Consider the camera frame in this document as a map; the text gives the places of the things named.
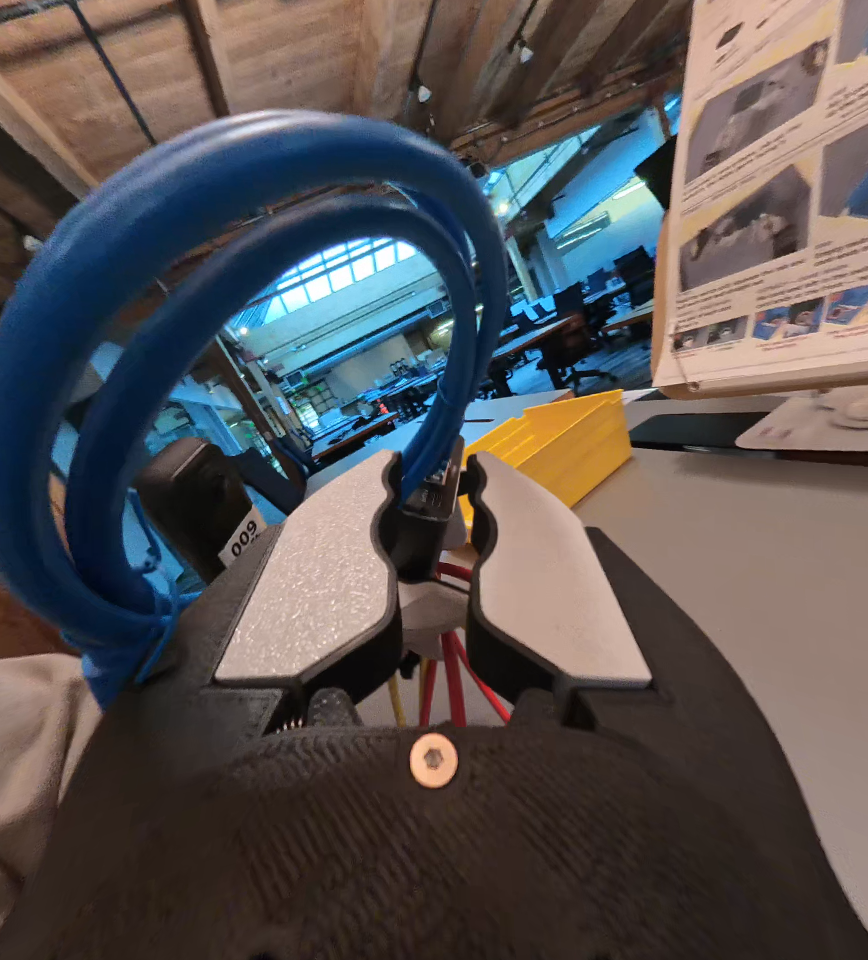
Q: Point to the printed instruction sheet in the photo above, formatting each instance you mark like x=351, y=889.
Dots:
x=794, y=187

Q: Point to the grey desk with wooden edge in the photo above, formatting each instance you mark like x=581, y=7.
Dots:
x=505, y=409

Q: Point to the person's left forearm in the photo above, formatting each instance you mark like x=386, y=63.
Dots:
x=13, y=750

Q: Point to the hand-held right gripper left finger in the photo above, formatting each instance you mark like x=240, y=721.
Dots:
x=314, y=592

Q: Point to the black flat pad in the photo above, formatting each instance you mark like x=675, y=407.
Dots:
x=704, y=431

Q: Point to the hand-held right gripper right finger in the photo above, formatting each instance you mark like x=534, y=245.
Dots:
x=554, y=600

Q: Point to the ceiling spot lamp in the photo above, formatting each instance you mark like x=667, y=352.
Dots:
x=526, y=53
x=423, y=94

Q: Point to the black ethernet splitter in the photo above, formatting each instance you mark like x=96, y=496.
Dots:
x=422, y=540

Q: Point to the black office chair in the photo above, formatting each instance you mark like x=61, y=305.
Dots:
x=572, y=330

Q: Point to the yellow plastic bin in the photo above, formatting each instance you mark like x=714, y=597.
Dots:
x=569, y=450

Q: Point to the black monitor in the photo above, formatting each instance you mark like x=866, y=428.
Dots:
x=657, y=172

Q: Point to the wooden sheet stand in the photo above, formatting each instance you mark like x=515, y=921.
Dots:
x=663, y=300

